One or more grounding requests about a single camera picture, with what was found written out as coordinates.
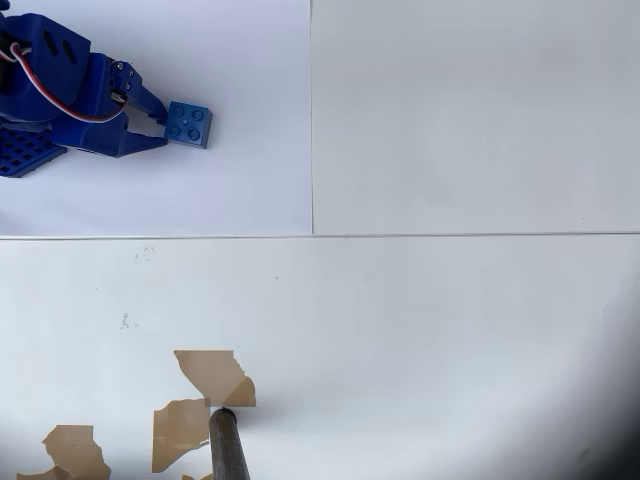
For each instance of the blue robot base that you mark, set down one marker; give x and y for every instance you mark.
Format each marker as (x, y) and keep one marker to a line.
(25, 152)

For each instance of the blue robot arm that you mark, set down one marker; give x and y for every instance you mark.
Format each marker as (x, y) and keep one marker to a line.
(45, 65)

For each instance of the blue toy brick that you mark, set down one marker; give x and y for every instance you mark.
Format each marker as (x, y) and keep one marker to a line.
(187, 122)

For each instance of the dark metal stand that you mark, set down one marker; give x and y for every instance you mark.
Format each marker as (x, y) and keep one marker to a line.
(227, 445)

